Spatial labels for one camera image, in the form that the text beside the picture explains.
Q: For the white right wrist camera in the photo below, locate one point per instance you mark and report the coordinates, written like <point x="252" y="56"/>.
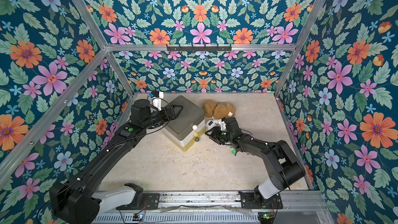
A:
<point x="221" y="123"/>

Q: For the white yellow drawer cabinet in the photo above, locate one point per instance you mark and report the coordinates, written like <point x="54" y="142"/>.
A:
<point x="185" y="139"/>

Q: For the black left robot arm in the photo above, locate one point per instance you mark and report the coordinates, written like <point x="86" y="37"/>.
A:
<point x="77" y="202"/>

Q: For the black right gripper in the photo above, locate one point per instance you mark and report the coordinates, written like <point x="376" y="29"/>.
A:
<point x="216" y="134"/>

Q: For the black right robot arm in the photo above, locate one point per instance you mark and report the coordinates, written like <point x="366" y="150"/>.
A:
<point x="282" y="165"/>

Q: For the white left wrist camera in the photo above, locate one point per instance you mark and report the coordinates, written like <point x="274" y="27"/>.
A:
<point x="156" y="99"/>

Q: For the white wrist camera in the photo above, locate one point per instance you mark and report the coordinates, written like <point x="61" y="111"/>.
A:
<point x="156" y="99"/>
<point x="221" y="123"/>

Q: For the aluminium front rail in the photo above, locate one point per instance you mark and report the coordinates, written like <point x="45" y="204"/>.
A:
<point x="223" y="207"/>

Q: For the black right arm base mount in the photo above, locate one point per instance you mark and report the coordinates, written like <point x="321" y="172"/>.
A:
<point x="254" y="200"/>

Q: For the black hook rail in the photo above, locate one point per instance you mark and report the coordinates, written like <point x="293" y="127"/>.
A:
<point x="195" y="48"/>

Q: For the brown teddy bear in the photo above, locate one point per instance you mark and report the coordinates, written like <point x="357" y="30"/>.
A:
<point x="220" y="110"/>

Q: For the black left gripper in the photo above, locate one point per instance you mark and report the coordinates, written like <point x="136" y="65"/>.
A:
<point x="172" y="116"/>

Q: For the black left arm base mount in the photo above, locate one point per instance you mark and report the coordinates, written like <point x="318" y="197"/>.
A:
<point x="141" y="200"/>

